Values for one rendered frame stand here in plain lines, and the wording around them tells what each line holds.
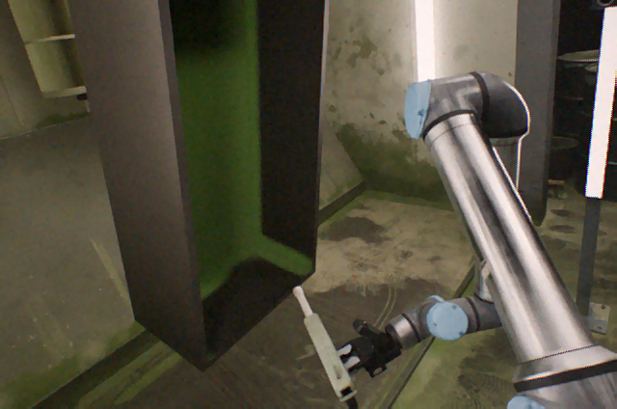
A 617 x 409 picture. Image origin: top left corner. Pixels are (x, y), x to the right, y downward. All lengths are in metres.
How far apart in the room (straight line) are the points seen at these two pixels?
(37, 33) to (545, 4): 2.48
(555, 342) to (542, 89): 2.19
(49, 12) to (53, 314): 1.27
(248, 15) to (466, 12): 1.62
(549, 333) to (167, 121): 0.81
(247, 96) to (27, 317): 1.30
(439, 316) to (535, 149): 1.89
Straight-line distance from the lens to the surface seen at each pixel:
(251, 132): 1.67
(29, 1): 2.16
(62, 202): 2.32
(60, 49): 2.13
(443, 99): 0.87
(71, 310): 2.19
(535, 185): 2.96
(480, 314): 1.19
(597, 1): 1.84
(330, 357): 1.22
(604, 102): 1.91
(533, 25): 2.75
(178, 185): 1.03
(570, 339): 0.73
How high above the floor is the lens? 1.41
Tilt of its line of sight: 20 degrees down
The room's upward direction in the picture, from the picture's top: 8 degrees counter-clockwise
